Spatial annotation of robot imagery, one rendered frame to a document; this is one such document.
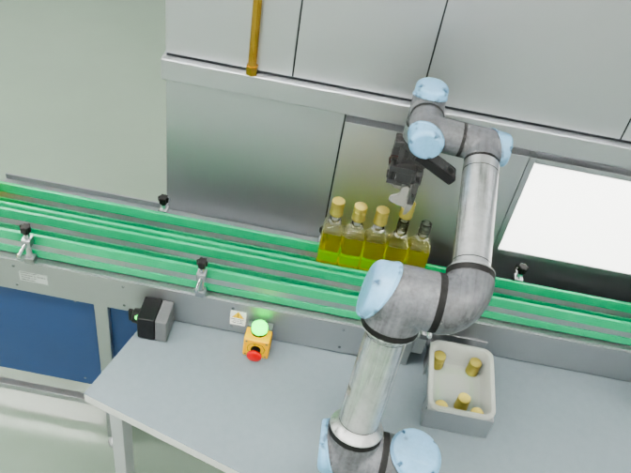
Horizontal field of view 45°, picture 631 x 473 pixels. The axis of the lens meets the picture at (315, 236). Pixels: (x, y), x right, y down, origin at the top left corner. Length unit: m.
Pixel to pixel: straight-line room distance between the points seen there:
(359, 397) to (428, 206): 0.70
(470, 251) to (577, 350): 0.82
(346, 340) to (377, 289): 0.70
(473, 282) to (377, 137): 0.63
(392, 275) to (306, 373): 0.73
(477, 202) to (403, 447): 0.54
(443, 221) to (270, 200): 0.49
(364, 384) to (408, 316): 0.20
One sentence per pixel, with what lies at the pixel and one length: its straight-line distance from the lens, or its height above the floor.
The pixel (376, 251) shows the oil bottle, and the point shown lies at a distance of 2.00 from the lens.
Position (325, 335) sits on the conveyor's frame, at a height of 0.82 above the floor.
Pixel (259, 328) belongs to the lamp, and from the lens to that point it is 2.02.
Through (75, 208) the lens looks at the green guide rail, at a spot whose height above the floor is 0.92.
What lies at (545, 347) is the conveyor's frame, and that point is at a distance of 2.23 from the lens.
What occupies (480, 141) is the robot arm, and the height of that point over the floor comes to 1.51.
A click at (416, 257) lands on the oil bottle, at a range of 2.01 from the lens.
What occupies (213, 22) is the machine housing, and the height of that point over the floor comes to 1.51.
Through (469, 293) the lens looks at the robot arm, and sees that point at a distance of 1.43.
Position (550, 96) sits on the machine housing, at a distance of 1.93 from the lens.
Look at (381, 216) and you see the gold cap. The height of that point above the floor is 1.15.
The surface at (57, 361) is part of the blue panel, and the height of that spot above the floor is 0.42.
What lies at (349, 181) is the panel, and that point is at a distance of 2.05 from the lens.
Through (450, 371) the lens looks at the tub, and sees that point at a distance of 2.15.
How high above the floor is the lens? 2.43
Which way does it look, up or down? 44 degrees down
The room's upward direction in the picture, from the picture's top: 10 degrees clockwise
